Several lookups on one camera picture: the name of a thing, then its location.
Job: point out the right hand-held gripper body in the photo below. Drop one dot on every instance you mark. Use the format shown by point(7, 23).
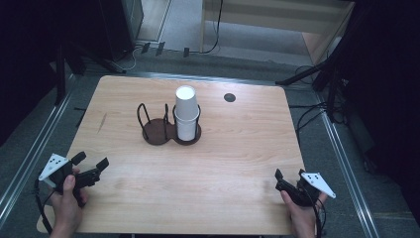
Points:
point(317, 183)

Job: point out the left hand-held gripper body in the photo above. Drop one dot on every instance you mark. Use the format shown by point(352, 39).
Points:
point(52, 166)

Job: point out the person's right hand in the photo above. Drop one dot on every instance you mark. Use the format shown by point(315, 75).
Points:
point(302, 219)

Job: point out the person's left hand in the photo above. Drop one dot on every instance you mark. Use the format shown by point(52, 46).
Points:
point(67, 208)

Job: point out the black metal stand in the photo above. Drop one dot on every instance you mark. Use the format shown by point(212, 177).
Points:
point(325, 71)
point(61, 76)

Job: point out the black round table grommet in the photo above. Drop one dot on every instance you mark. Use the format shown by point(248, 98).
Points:
point(229, 97)

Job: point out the black computer tower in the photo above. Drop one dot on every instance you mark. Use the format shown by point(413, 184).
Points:
point(122, 26)

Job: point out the light wooden furniture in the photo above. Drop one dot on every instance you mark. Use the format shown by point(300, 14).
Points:
point(280, 16)

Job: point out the metal floor rail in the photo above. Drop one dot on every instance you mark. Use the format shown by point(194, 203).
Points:
point(29, 158)
point(211, 78)
point(350, 172)

